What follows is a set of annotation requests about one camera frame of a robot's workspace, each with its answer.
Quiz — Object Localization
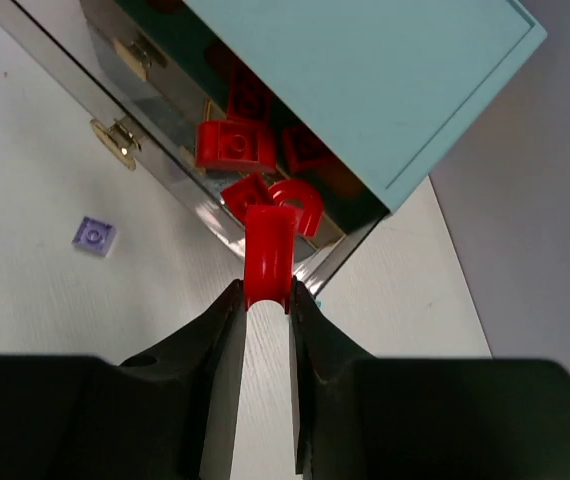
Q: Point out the transparent top drawer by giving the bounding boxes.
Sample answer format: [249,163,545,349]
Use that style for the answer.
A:
[0,1,388,291]

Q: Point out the purple lego brick left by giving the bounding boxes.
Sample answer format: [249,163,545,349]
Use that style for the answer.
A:
[72,216,117,257]

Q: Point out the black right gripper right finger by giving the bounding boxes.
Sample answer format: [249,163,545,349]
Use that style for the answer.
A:
[289,280,372,479]

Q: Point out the small red lego piece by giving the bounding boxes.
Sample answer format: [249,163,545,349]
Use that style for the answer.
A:
[281,125,337,174]

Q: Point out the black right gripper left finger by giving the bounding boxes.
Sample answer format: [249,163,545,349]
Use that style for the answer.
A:
[119,280,245,479]

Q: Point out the teal drawer cabinet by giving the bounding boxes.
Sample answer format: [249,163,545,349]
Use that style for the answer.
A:
[180,1,546,212]

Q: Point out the red rectangular lego brick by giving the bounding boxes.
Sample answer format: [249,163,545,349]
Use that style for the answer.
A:
[226,62,272,124]

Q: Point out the red sloped lego brick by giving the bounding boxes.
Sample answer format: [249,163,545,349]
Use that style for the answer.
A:
[243,205,297,314]

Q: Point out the red arch lego piece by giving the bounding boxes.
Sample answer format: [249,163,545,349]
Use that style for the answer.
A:
[268,179,324,238]

